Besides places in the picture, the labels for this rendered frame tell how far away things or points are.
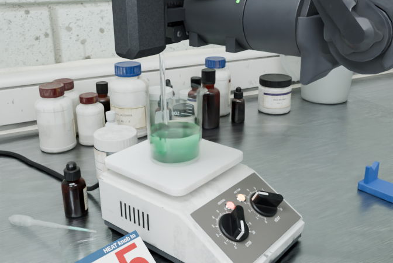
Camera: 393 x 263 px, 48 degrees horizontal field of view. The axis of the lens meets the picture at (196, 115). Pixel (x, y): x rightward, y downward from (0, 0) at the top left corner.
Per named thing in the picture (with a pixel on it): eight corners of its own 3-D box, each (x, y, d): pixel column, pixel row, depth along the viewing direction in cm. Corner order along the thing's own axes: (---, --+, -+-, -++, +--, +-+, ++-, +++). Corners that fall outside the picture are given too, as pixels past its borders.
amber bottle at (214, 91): (224, 125, 84) (225, 69, 80) (206, 131, 81) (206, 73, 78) (209, 119, 87) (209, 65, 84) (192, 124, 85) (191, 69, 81)
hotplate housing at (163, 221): (304, 238, 50) (310, 175, 47) (240, 304, 40) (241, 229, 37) (162, 180, 63) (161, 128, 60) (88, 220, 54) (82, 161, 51)
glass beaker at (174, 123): (138, 168, 48) (133, 94, 45) (159, 146, 54) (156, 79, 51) (199, 176, 46) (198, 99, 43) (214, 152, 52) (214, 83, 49)
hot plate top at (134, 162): (247, 158, 51) (247, 151, 51) (179, 199, 43) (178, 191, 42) (171, 135, 58) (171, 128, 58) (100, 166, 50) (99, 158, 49)
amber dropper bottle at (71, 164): (71, 220, 53) (65, 169, 51) (60, 211, 56) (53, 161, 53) (93, 211, 55) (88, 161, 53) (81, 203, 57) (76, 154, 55)
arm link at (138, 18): (313, 38, 44) (318, -27, 42) (186, 73, 31) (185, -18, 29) (245, 30, 49) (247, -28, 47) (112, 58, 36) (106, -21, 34)
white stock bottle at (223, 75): (214, 119, 88) (214, 62, 84) (193, 111, 92) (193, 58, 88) (236, 112, 91) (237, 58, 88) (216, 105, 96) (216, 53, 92)
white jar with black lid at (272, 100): (254, 106, 95) (255, 73, 93) (283, 104, 96) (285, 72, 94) (262, 116, 89) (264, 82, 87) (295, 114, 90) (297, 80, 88)
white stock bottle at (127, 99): (122, 124, 86) (117, 58, 81) (157, 127, 84) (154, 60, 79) (105, 137, 79) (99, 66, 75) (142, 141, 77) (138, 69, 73)
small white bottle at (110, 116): (120, 146, 75) (118, 113, 73) (107, 148, 74) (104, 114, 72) (119, 141, 77) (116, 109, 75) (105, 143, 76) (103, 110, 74)
